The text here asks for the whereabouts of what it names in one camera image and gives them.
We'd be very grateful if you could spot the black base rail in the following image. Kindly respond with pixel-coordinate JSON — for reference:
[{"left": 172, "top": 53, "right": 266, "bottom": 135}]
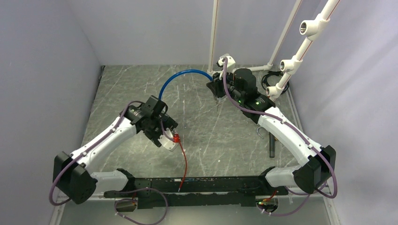
[{"left": 104, "top": 173, "right": 288, "bottom": 209}]

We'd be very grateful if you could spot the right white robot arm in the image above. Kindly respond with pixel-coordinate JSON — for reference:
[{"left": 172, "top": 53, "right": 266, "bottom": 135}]
[{"left": 207, "top": 68, "right": 336, "bottom": 195}]

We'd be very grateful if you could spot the white PVC pipe frame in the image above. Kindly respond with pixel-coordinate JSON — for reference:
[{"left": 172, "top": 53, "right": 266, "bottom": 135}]
[{"left": 207, "top": 0, "right": 341, "bottom": 108}]

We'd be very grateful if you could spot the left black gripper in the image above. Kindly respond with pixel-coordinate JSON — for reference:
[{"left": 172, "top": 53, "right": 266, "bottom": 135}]
[{"left": 144, "top": 111, "right": 178, "bottom": 147}]

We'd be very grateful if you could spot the blue cable lock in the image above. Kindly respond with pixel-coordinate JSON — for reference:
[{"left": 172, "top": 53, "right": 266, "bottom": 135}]
[{"left": 158, "top": 69, "right": 215, "bottom": 101}]

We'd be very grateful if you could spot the aluminium frame rail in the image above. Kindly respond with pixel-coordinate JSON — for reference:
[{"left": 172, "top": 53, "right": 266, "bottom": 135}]
[{"left": 49, "top": 189, "right": 339, "bottom": 225}]

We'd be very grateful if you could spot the dark grey rod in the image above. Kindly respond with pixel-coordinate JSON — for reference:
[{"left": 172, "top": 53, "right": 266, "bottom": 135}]
[{"left": 269, "top": 133, "right": 276, "bottom": 158}]

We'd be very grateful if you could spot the black coiled cable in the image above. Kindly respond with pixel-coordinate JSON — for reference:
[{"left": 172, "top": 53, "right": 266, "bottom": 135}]
[{"left": 260, "top": 70, "right": 291, "bottom": 94}]

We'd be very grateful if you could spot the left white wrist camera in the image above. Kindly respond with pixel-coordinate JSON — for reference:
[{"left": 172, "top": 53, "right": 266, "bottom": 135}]
[{"left": 158, "top": 134, "right": 179, "bottom": 152}]

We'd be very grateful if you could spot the red cable lock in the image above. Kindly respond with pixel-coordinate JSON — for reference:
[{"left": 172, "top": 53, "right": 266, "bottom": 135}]
[{"left": 172, "top": 133, "right": 188, "bottom": 191}]

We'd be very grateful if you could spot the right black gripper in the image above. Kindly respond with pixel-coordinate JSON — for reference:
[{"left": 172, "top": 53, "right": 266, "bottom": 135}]
[{"left": 207, "top": 68, "right": 245, "bottom": 104}]

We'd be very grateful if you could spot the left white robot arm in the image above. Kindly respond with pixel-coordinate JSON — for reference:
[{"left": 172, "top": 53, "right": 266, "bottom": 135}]
[{"left": 48, "top": 101, "right": 178, "bottom": 206}]

